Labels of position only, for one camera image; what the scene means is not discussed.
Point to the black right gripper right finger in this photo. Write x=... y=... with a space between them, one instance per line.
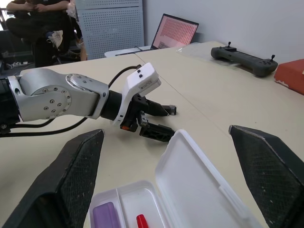
x=268 y=166

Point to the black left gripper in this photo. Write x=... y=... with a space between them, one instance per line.
x=132 y=111

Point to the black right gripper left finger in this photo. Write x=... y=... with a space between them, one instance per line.
x=71 y=171

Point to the white plastic pencil case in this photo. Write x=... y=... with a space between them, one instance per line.
x=190 y=178

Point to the red marker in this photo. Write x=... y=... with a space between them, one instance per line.
x=142 y=221

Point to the purple eraser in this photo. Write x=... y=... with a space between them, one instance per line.
x=105 y=215

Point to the open laptop with red screen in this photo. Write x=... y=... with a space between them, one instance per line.
x=175 y=29

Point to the red box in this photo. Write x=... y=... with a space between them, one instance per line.
x=291 y=74

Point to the grey perforated panel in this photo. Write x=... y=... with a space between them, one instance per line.
x=111 y=28

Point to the dark grey handheld controller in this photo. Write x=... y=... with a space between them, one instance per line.
x=247 y=59

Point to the white power strip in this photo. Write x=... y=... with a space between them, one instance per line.
x=17 y=64

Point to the seated person in black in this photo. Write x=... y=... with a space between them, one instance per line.
x=40 y=26

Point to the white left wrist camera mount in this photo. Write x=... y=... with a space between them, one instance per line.
x=140 y=80

